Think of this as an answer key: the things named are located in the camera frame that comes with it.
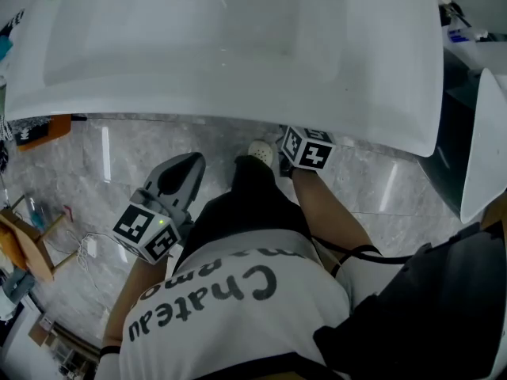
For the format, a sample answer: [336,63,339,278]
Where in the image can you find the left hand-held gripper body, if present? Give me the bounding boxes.
[112,152,207,266]

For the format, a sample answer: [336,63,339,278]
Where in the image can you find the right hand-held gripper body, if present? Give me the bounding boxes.
[278,126,337,179]

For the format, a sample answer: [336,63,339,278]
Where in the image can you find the black shoulder bag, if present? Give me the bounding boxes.
[313,219,507,380]

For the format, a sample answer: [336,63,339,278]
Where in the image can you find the person's left forearm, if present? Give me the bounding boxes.
[103,251,172,348]

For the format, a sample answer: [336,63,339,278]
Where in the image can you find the person's right forearm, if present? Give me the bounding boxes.
[292,167,382,267]

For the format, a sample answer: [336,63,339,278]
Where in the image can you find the person's white shoe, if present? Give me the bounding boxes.
[247,139,278,169]

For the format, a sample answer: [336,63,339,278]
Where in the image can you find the person's black trousers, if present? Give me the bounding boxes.
[173,155,314,272]

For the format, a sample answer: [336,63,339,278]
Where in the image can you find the white washbasin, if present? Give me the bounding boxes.
[2,0,445,158]

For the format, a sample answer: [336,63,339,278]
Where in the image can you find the person's white printed shirt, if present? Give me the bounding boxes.
[93,228,405,380]

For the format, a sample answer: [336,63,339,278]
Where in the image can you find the wooden stool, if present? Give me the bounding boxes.
[0,194,78,283]

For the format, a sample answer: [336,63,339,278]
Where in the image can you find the orange box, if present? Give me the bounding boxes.
[14,114,73,153]

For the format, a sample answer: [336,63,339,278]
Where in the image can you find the white tube with blue print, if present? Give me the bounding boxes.
[447,28,489,44]

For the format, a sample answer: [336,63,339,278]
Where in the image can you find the teal cloth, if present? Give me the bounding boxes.
[0,34,14,63]

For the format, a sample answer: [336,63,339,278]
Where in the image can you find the white charger with cable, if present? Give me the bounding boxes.
[65,230,120,292]

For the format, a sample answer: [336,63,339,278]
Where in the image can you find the black cable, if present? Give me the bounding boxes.
[312,235,413,279]

